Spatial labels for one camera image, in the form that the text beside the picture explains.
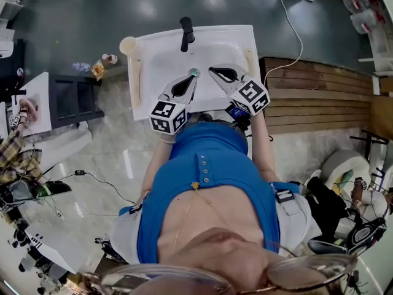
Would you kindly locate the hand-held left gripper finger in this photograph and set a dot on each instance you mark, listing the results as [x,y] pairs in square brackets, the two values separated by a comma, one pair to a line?
[192,94]
[169,88]

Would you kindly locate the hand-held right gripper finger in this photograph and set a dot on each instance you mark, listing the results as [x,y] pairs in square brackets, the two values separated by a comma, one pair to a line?
[241,74]
[225,89]

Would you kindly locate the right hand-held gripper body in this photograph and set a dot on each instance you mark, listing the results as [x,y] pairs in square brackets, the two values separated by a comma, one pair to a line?
[251,97]

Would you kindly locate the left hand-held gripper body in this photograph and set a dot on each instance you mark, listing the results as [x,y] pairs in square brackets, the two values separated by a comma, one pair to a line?
[165,115]

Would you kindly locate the cream cup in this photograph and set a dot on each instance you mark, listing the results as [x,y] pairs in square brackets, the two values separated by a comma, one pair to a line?
[127,45]

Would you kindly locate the person's left forearm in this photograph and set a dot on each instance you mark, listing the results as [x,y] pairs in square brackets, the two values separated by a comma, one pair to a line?
[158,164]

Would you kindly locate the person's right forearm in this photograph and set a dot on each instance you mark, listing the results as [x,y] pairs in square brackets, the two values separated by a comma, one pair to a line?
[262,146]

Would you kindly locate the black smartphone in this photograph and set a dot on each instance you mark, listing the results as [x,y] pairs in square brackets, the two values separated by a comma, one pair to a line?
[236,113]

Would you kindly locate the metal sink drain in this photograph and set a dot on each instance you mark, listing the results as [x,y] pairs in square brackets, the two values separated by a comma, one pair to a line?
[194,72]

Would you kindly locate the black faucet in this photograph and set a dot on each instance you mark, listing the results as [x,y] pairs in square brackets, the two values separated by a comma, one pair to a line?
[19,96]
[187,35]

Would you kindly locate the blue polo shirt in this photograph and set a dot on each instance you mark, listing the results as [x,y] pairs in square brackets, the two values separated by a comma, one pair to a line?
[208,158]

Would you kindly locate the small drink bottle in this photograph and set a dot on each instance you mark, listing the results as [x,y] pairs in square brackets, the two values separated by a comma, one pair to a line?
[110,59]

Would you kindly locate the wooden slat platform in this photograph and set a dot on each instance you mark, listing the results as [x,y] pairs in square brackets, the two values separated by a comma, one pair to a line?
[319,103]

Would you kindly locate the orange snack packet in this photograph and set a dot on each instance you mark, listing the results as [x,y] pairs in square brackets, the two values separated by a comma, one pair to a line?
[99,69]

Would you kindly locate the clear water bottle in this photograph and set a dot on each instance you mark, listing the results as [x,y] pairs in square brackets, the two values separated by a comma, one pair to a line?
[81,67]

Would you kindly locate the black vanity cabinet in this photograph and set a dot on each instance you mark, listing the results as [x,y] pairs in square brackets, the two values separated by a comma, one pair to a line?
[76,97]

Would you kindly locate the black power adapter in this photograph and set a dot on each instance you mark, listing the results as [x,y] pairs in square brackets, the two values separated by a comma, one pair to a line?
[80,172]

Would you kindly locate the light grey vest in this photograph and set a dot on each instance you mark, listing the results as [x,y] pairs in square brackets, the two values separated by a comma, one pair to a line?
[126,232]

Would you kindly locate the black metal stand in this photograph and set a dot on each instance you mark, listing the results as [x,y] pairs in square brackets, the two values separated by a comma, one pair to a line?
[367,143]

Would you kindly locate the dark green glossy stool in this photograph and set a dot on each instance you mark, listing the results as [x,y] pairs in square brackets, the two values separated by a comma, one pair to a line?
[55,187]

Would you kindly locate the pink cloth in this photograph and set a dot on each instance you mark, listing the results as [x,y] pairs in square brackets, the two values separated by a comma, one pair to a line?
[30,106]

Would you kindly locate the person's head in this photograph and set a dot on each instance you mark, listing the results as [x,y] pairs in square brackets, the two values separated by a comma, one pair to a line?
[230,254]

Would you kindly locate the white table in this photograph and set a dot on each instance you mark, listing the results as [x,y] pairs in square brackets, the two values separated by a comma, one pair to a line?
[52,247]

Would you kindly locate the thin-rimmed eyeglasses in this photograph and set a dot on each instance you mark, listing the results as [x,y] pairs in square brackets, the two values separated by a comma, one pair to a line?
[307,275]

